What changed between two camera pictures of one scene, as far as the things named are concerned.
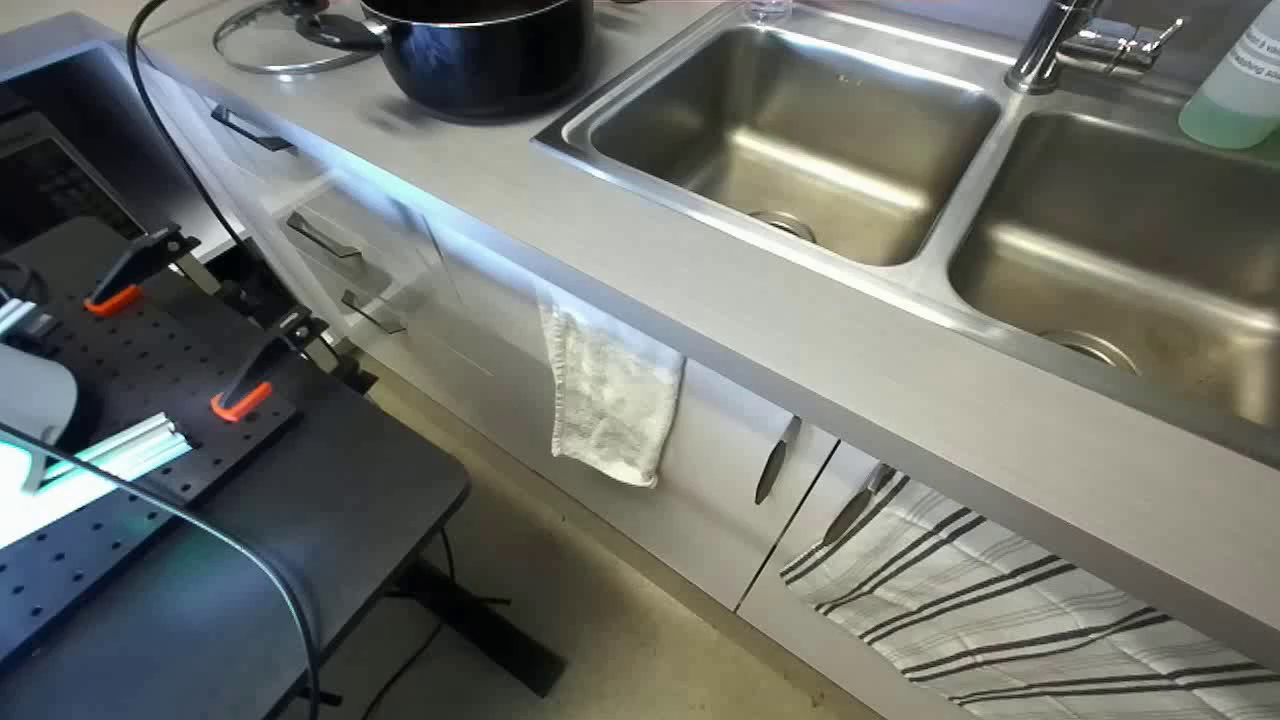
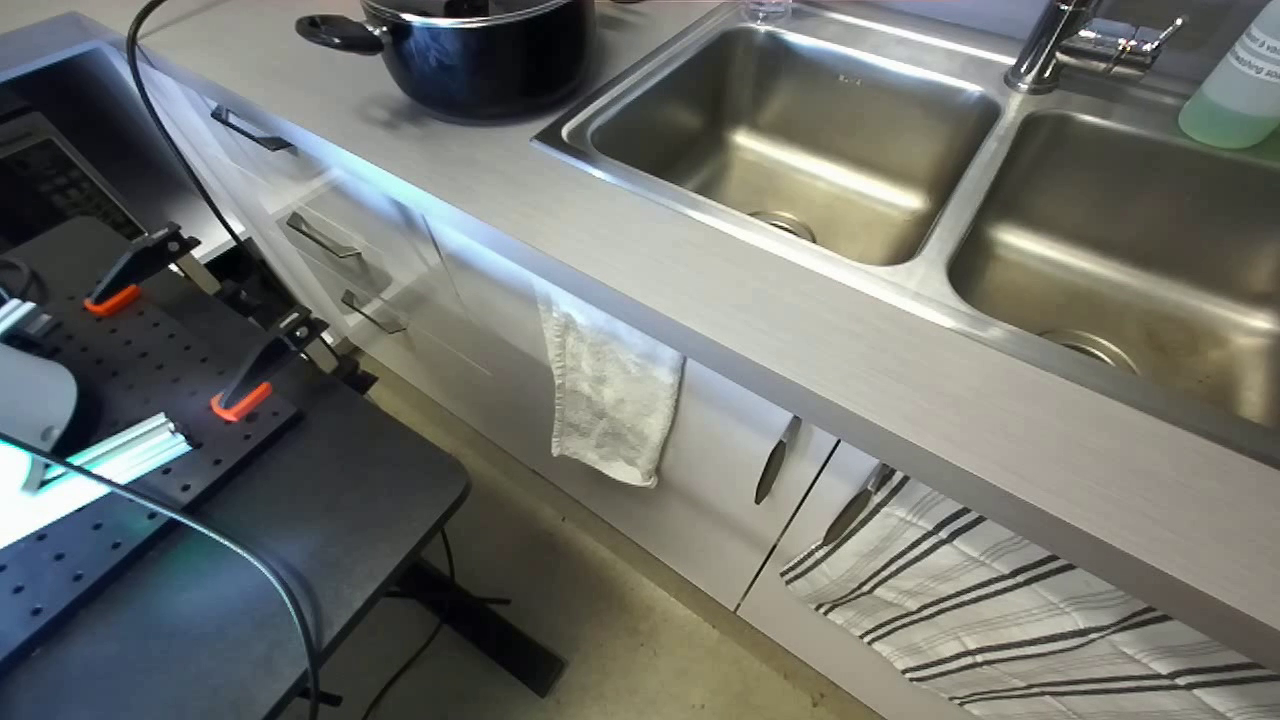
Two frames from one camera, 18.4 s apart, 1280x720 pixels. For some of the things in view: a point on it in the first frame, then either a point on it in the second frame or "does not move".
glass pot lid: (293, 39) → (479, 14)
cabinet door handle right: (861, 503) does not move
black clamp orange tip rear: (144, 262) does not move
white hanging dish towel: (612, 398) does not move
